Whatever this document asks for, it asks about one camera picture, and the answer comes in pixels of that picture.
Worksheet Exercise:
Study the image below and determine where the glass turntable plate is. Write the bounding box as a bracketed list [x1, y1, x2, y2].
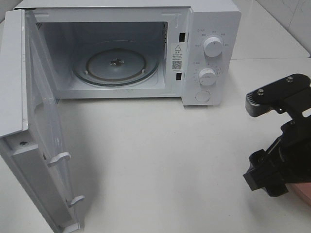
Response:
[72, 40, 160, 87]

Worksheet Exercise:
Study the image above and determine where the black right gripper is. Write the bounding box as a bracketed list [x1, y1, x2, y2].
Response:
[243, 118, 311, 197]

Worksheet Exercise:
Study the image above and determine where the white microwave door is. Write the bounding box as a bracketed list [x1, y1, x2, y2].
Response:
[0, 9, 85, 233]

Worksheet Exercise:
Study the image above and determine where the white control knob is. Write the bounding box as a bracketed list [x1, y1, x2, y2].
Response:
[203, 35, 224, 57]
[198, 68, 217, 86]

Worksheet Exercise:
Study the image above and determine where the white microwave oven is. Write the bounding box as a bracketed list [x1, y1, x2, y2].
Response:
[15, 0, 241, 106]

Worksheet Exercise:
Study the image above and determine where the pink plate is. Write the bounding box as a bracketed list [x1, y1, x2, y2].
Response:
[287, 183, 311, 205]

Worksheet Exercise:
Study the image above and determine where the warning label sticker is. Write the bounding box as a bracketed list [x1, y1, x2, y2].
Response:
[171, 43, 184, 71]

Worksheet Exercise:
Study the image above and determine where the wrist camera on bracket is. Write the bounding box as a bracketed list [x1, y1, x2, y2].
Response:
[245, 73, 311, 121]

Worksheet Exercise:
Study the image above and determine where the white door release button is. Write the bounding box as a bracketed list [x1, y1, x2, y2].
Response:
[195, 90, 210, 102]

